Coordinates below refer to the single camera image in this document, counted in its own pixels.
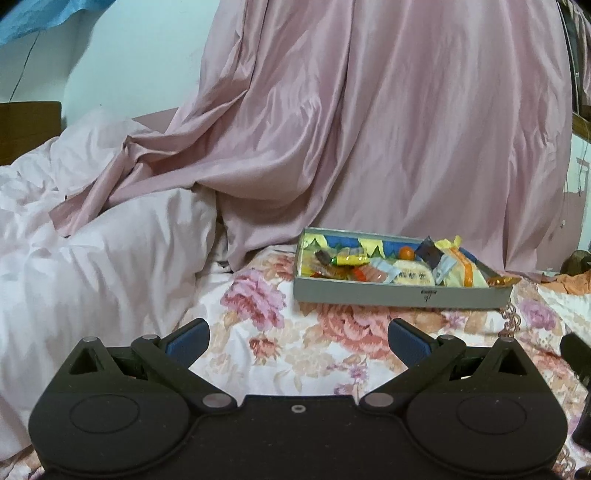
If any pale blue snack packet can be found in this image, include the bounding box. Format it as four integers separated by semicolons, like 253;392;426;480
434;254;459;285

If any long dark blue snack packet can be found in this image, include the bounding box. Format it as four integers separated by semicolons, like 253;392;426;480
414;237;445;269

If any pink satin curtain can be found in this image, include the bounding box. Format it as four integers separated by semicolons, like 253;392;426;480
48;0;576;278

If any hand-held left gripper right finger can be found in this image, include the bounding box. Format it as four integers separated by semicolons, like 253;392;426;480
359;318;537;413

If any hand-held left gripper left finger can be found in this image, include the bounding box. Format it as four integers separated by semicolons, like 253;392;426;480
59;318;239;414

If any blue cloth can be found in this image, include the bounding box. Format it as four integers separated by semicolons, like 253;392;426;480
0;0;112;47

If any wooden headboard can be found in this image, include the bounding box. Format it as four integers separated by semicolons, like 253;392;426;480
0;101;62;166

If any grey box blue yellow lining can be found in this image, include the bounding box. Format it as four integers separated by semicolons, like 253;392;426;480
293;227;514;309

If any white round rice cracker packet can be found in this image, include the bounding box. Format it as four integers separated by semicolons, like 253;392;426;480
390;259;437;286

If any yellow orange cake packet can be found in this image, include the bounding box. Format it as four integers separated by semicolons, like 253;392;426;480
444;247;490;288

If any white quilt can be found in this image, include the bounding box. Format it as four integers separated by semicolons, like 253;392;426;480
0;110;223;462

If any orange cloth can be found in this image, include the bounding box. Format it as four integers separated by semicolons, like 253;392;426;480
537;271;591;296

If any dark round object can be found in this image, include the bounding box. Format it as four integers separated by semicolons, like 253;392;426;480
560;250;591;277

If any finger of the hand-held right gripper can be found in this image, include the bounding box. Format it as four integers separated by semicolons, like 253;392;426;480
560;332;591;376

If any thin black wall cable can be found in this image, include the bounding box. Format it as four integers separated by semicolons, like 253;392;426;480
8;29;43;103

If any pink sausage snack packet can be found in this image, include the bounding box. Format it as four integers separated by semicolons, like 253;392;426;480
367;258;399;283

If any red snack packet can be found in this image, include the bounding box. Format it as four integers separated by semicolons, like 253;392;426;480
310;267;376;282

